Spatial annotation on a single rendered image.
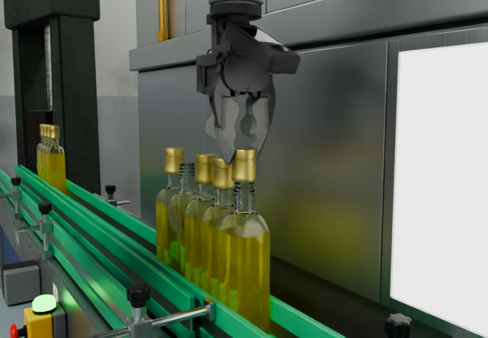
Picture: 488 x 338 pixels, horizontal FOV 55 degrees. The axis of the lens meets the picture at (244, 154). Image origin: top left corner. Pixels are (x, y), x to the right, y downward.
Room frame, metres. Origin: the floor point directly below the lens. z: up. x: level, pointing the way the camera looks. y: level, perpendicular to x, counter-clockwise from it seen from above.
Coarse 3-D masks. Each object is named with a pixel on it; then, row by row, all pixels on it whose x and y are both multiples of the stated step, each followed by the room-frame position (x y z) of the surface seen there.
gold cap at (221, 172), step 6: (216, 162) 0.68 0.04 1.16; (222, 162) 0.68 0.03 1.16; (216, 168) 0.68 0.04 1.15; (222, 168) 0.68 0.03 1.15; (228, 168) 0.68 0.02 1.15; (216, 174) 0.68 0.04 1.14; (222, 174) 0.68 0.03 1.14; (228, 174) 0.68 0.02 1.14; (216, 180) 0.68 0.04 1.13; (222, 180) 0.68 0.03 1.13; (228, 180) 0.68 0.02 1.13; (216, 186) 0.68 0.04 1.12; (222, 186) 0.68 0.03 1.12; (228, 186) 0.68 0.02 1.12
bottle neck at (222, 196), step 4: (232, 188) 0.69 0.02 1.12; (216, 192) 0.69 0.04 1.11; (220, 192) 0.68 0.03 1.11; (224, 192) 0.68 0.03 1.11; (228, 192) 0.68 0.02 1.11; (232, 192) 0.69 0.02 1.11; (216, 196) 0.69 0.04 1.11; (220, 196) 0.68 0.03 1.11; (224, 196) 0.68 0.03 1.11; (228, 196) 0.68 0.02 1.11; (232, 196) 0.69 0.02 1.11; (216, 200) 0.69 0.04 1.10; (220, 200) 0.68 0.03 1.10; (224, 200) 0.68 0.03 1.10; (228, 200) 0.68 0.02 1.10; (232, 200) 0.69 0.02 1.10; (220, 204) 0.68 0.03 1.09; (224, 204) 0.68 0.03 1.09; (228, 204) 0.68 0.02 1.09
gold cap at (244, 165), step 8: (240, 152) 0.63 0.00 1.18; (248, 152) 0.63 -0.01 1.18; (232, 160) 0.64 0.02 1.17; (240, 160) 0.63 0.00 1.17; (248, 160) 0.63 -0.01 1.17; (232, 168) 0.64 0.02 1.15; (240, 168) 0.63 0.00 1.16; (248, 168) 0.63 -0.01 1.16; (232, 176) 0.64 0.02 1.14; (240, 176) 0.63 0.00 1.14; (248, 176) 0.63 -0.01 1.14; (256, 176) 0.64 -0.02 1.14
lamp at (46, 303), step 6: (48, 294) 0.93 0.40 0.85; (36, 300) 0.90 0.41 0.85; (42, 300) 0.90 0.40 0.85; (48, 300) 0.91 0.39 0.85; (54, 300) 0.92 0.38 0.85; (36, 306) 0.90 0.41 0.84; (42, 306) 0.90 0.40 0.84; (48, 306) 0.90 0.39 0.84; (54, 306) 0.92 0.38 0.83; (36, 312) 0.90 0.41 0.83; (42, 312) 0.90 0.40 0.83; (48, 312) 0.90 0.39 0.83
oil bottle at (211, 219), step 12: (216, 204) 0.69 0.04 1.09; (204, 216) 0.69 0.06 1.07; (216, 216) 0.67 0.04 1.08; (204, 228) 0.69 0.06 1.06; (216, 228) 0.66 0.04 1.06; (204, 240) 0.69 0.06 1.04; (216, 240) 0.66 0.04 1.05; (204, 252) 0.69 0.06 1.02; (216, 252) 0.66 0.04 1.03; (204, 264) 0.69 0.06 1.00; (216, 264) 0.66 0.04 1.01; (204, 276) 0.69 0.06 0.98; (216, 276) 0.66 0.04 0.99; (204, 288) 0.69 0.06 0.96; (216, 288) 0.66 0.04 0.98
